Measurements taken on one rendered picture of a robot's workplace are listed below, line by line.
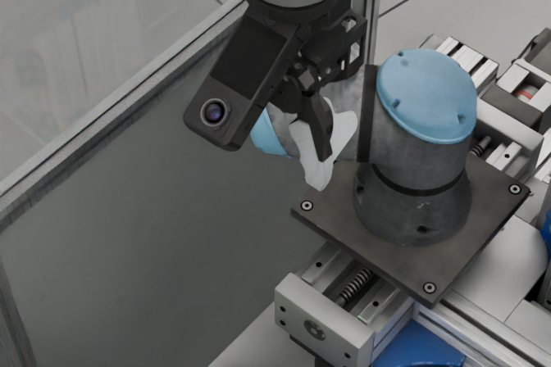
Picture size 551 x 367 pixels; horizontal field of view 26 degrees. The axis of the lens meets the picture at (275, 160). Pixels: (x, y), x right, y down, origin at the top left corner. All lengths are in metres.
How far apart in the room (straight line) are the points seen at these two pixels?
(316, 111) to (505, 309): 0.72
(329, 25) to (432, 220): 0.59
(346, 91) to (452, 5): 1.89
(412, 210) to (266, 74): 0.61
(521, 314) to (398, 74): 0.39
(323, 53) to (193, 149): 1.01
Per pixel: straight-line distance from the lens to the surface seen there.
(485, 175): 1.58
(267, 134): 1.37
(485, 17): 3.22
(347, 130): 0.99
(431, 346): 1.59
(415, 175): 1.41
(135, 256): 1.97
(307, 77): 0.90
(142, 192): 1.86
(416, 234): 1.48
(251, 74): 0.88
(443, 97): 1.36
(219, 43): 1.79
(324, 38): 0.92
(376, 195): 1.47
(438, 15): 3.20
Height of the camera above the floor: 2.29
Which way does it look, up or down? 53 degrees down
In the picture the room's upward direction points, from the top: straight up
